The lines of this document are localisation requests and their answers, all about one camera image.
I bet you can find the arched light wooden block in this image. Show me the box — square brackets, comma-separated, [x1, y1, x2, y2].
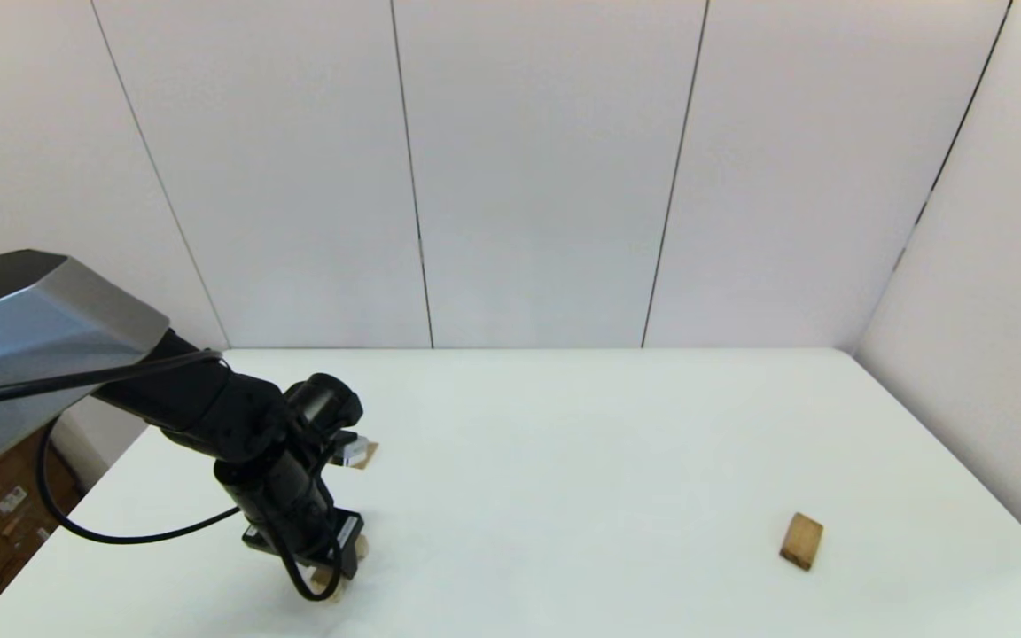
[311, 534, 370, 600]

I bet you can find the rectangular dark wooden block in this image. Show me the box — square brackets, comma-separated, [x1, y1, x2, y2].
[778, 511, 825, 572]

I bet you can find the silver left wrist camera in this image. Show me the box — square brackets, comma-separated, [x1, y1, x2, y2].
[326, 430, 371, 468]

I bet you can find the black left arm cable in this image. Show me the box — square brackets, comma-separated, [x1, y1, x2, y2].
[0, 350, 345, 603]

